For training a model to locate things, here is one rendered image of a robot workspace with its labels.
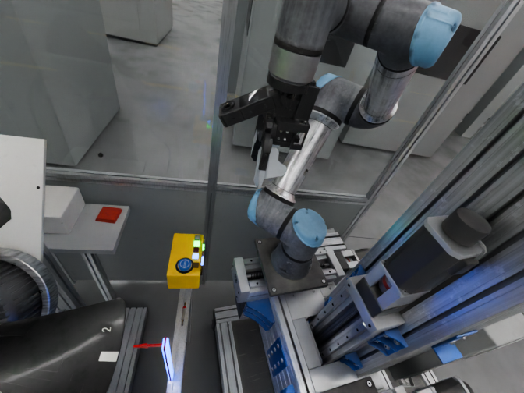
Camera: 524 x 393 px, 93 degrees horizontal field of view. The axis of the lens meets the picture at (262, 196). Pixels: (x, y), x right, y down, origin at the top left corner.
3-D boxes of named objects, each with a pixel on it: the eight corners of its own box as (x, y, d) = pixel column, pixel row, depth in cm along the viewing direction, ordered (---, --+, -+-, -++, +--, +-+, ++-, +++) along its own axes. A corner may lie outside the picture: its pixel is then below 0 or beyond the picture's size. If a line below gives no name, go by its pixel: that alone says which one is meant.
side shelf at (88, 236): (41, 204, 110) (39, 200, 108) (130, 210, 118) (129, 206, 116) (8, 252, 93) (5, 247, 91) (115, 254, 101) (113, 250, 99)
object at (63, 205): (44, 201, 108) (34, 182, 101) (86, 203, 112) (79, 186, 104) (23, 233, 96) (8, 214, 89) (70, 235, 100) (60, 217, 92)
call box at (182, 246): (175, 249, 93) (174, 231, 86) (202, 249, 95) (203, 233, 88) (168, 291, 82) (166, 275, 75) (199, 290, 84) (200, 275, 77)
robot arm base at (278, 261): (301, 242, 99) (309, 226, 93) (316, 277, 90) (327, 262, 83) (266, 246, 94) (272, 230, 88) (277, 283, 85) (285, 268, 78)
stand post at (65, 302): (92, 339, 147) (-14, 212, 69) (109, 338, 149) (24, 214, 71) (90, 348, 144) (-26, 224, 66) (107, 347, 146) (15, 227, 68)
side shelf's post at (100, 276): (112, 303, 163) (73, 224, 106) (118, 303, 164) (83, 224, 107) (110, 309, 160) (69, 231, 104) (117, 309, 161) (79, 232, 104)
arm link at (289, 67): (277, 50, 34) (270, 34, 40) (270, 83, 37) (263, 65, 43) (327, 61, 36) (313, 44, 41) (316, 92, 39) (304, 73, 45)
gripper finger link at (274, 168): (283, 196, 50) (292, 150, 46) (254, 193, 48) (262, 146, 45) (279, 189, 52) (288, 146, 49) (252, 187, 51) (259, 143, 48)
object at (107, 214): (104, 207, 112) (103, 204, 111) (122, 210, 113) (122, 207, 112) (95, 221, 107) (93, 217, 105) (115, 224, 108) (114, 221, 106)
